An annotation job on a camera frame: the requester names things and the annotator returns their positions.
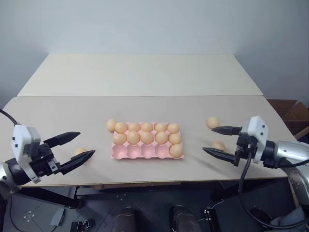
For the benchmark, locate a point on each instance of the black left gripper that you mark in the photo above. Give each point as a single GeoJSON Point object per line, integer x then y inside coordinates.
{"type": "Point", "coordinates": [42, 163]}

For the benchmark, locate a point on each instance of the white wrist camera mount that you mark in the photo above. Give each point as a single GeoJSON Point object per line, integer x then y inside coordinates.
{"type": "Point", "coordinates": [23, 140]}
{"type": "Point", "coordinates": [257, 128]}

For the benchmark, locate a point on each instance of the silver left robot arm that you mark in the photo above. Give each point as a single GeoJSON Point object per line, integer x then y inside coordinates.
{"type": "Point", "coordinates": [10, 174]}

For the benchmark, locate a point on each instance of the black table frame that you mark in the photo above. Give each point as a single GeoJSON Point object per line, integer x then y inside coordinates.
{"type": "Point", "coordinates": [60, 199]}

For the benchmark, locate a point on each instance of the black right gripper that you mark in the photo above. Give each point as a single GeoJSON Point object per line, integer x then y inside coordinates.
{"type": "Point", "coordinates": [246, 146]}

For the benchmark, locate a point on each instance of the dark rounded shape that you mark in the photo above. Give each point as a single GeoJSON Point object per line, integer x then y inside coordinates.
{"type": "Point", "coordinates": [184, 220]}
{"type": "Point", "coordinates": [129, 221]}

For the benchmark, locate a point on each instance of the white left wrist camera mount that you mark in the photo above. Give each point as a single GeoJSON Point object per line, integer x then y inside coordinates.
{"type": "Point", "coordinates": [23, 140]}

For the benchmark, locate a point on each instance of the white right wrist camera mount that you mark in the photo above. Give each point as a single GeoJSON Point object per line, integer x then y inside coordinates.
{"type": "Point", "coordinates": [257, 128]}

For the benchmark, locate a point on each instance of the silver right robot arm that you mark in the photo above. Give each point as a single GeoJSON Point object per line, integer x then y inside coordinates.
{"type": "Point", "coordinates": [289, 151]}

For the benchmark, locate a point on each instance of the black upright bracket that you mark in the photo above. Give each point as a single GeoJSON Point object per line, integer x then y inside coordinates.
{"type": "Point", "coordinates": [211, 217]}

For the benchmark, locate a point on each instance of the pink plastic egg tray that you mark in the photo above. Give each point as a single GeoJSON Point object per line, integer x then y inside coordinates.
{"type": "Point", "coordinates": [120, 152]}

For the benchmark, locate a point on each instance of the brown cardboard box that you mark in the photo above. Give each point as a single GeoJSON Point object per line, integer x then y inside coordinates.
{"type": "Point", "coordinates": [287, 116]}

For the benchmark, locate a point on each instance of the tan egg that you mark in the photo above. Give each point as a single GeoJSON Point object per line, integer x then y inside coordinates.
{"type": "Point", "coordinates": [212, 122]}
{"type": "Point", "coordinates": [121, 127]}
{"type": "Point", "coordinates": [111, 125]}
{"type": "Point", "coordinates": [161, 137]}
{"type": "Point", "coordinates": [80, 151]}
{"type": "Point", "coordinates": [173, 128]}
{"type": "Point", "coordinates": [218, 145]}
{"type": "Point", "coordinates": [147, 126]}
{"type": "Point", "coordinates": [147, 137]}
{"type": "Point", "coordinates": [160, 127]}
{"type": "Point", "coordinates": [134, 127]}
{"type": "Point", "coordinates": [175, 138]}
{"type": "Point", "coordinates": [119, 139]}
{"type": "Point", "coordinates": [133, 137]}
{"type": "Point", "coordinates": [176, 150]}

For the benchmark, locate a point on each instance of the black clamp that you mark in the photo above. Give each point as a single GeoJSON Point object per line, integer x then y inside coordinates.
{"type": "Point", "coordinates": [82, 226]}

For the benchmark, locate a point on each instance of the small grey block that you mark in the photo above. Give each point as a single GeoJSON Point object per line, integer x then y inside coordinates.
{"type": "Point", "coordinates": [58, 216]}

